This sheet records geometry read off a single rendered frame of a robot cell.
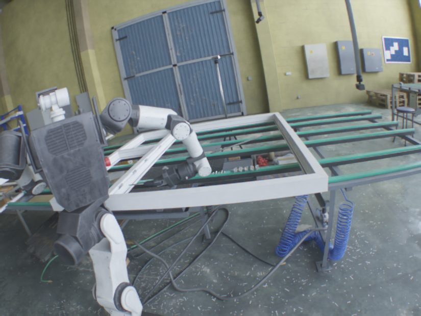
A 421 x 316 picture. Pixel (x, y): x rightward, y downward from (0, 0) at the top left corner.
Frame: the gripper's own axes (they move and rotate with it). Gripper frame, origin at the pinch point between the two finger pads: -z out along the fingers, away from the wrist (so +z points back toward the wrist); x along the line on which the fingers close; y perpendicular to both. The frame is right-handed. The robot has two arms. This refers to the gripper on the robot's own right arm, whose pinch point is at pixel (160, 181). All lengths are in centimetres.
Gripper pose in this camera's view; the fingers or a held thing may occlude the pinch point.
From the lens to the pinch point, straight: 118.7
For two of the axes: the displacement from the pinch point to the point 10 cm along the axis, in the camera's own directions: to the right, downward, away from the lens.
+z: 9.2, -3.8, 0.4
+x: -2.3, -6.2, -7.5
